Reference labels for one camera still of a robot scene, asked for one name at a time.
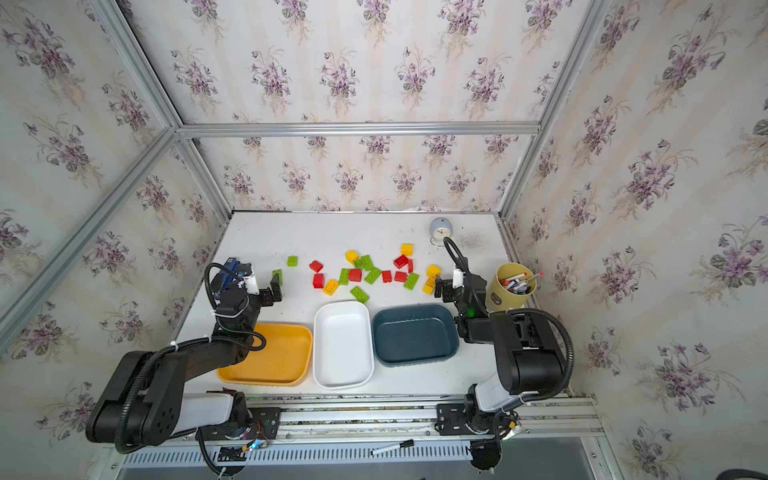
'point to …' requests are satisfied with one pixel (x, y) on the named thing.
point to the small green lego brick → (292, 261)
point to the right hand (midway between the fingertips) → (451, 276)
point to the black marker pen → (405, 443)
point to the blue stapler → (225, 277)
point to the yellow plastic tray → (285, 360)
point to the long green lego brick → (279, 273)
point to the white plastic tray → (343, 345)
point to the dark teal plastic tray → (414, 333)
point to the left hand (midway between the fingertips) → (259, 273)
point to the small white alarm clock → (440, 228)
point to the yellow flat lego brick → (430, 283)
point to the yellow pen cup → (511, 288)
